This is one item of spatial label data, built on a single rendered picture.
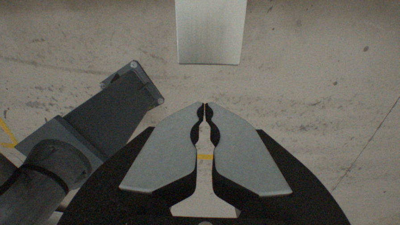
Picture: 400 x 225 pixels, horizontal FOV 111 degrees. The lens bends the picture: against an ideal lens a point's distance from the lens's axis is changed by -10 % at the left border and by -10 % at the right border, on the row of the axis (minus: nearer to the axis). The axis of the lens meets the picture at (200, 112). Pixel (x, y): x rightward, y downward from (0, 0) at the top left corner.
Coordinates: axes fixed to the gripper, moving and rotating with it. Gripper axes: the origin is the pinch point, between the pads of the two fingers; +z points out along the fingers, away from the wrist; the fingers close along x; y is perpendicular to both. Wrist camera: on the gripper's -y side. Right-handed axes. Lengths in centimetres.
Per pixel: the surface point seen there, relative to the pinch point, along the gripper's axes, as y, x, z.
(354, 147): 79, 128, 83
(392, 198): 157, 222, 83
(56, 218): 197, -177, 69
